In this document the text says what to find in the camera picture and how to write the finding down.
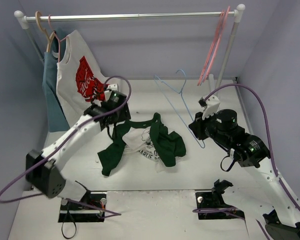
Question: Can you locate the green and white raglan t-shirt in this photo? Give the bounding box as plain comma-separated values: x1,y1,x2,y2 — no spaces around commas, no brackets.
97,112,187,177

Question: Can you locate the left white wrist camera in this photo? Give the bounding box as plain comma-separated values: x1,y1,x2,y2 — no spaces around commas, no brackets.
105,83,119,94

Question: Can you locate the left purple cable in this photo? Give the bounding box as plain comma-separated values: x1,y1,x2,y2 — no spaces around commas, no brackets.
0,76,132,219

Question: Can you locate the pink wire hanger left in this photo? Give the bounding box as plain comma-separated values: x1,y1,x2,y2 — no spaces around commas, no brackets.
48,14,67,63

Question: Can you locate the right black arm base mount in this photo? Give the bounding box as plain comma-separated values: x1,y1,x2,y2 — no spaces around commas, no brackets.
192,180,245,220

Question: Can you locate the black cable loop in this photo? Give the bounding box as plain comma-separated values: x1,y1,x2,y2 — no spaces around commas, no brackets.
61,209,77,240

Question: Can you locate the pink hanger on right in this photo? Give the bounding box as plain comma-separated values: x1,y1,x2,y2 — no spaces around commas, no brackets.
197,5,231,86

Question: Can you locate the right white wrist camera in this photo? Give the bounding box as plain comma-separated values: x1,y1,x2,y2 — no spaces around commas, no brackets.
198,95,221,120

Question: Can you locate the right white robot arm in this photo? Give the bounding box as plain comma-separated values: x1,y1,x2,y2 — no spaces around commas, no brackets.
189,109,300,240

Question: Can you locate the blue hanging garment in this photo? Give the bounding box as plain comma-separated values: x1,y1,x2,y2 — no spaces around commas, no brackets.
42,39,69,133

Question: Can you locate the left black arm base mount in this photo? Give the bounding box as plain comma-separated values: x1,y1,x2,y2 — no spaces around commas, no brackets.
58,191,107,223

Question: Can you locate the white metal clothes rack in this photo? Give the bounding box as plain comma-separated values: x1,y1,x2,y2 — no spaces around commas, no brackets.
14,3,246,88

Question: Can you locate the wooden clothes hanger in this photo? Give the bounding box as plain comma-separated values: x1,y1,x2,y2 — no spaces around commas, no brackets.
35,11,55,53

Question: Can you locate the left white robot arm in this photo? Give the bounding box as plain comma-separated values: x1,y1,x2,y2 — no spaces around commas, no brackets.
25,90,131,210

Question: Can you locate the white Coca-Cola t-shirt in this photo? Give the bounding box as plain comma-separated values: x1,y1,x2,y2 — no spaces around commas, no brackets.
56,30,110,127

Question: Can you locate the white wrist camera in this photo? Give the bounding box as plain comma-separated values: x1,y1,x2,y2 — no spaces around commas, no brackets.
198,95,221,120
105,83,119,94

